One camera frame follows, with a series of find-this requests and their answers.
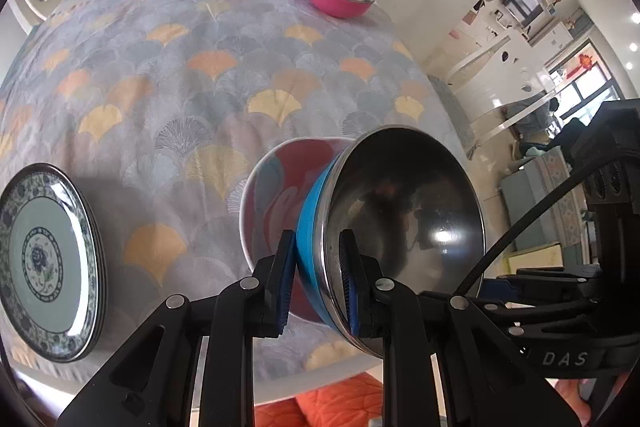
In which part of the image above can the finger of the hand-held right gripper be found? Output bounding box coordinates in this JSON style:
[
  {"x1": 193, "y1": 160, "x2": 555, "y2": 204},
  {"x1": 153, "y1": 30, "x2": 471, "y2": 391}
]
[
  {"x1": 495, "y1": 266, "x2": 606, "y2": 293},
  {"x1": 422, "y1": 289, "x2": 601, "y2": 323}
]

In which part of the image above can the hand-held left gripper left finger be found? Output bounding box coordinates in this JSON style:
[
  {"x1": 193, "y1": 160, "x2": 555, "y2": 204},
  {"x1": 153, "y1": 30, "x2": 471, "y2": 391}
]
[{"x1": 57, "y1": 229, "x2": 298, "y2": 427}]

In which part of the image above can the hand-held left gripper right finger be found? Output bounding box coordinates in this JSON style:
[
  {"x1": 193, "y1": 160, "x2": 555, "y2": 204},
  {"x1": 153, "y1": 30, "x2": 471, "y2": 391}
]
[{"x1": 339, "y1": 229, "x2": 556, "y2": 427}]

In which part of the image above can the pink patterned bowl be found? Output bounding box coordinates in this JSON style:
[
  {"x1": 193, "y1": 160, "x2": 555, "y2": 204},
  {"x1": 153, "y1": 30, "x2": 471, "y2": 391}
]
[{"x1": 239, "y1": 137, "x2": 351, "y2": 323}]

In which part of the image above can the blue steel bowl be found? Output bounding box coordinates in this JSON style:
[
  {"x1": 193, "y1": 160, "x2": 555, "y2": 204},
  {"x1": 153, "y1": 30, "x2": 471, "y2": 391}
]
[{"x1": 296, "y1": 125, "x2": 486, "y2": 356}]

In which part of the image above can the sofa with patterned cover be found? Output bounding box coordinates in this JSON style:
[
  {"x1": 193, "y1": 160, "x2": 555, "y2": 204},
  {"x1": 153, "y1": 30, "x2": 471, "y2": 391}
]
[{"x1": 500, "y1": 152, "x2": 587, "y2": 254}]

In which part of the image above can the orange quilted cushion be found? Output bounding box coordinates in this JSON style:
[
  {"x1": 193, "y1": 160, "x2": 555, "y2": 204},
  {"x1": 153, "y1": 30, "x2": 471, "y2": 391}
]
[{"x1": 255, "y1": 372, "x2": 386, "y2": 427}]

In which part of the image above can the grey fan-patterned tablecloth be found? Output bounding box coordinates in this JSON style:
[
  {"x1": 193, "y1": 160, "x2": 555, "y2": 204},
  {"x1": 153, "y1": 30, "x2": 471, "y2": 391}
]
[{"x1": 0, "y1": 0, "x2": 476, "y2": 388}]

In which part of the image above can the television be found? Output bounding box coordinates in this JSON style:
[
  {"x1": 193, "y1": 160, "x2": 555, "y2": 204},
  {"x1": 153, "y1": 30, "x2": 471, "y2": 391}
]
[{"x1": 502, "y1": 0, "x2": 546, "y2": 26}]

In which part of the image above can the white wall cabinet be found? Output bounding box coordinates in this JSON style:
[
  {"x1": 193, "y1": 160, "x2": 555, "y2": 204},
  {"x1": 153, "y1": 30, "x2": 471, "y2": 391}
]
[{"x1": 445, "y1": 0, "x2": 591, "y2": 80}]

